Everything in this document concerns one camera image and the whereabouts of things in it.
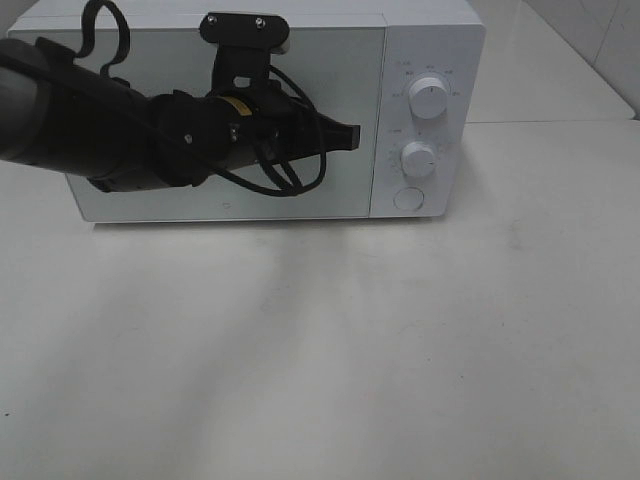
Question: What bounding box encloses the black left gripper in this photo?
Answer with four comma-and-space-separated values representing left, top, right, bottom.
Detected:
199, 12, 361, 163

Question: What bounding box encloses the white microwave door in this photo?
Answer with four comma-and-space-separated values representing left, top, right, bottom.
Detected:
7, 25, 389, 224

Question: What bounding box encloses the round white door button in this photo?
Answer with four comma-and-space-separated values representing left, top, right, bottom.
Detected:
393, 187, 425, 212

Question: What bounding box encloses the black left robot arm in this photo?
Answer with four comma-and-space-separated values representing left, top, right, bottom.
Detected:
1, 1, 360, 198

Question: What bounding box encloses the white microwave oven body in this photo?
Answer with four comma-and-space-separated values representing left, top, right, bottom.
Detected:
2, 1, 485, 218

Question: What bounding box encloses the upper white power knob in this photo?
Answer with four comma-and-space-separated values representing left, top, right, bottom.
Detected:
407, 74, 449, 120

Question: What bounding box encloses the lower white timer knob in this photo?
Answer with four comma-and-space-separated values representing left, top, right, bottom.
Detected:
400, 141, 436, 178

